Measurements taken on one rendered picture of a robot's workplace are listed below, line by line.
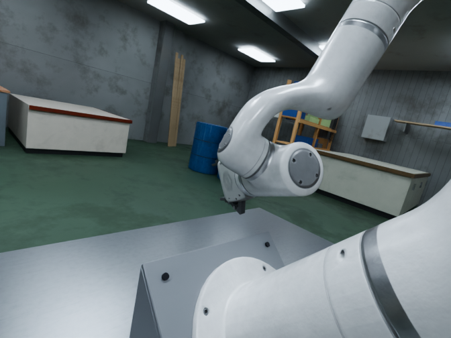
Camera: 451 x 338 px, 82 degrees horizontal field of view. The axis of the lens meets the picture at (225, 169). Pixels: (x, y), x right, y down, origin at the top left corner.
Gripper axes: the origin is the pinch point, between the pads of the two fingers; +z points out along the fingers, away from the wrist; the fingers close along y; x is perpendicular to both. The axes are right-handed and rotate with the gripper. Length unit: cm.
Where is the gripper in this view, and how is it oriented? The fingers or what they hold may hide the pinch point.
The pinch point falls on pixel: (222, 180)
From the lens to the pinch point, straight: 67.6
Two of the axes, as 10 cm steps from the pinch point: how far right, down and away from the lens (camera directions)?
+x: 8.8, -2.1, 4.2
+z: -4.1, 1.0, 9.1
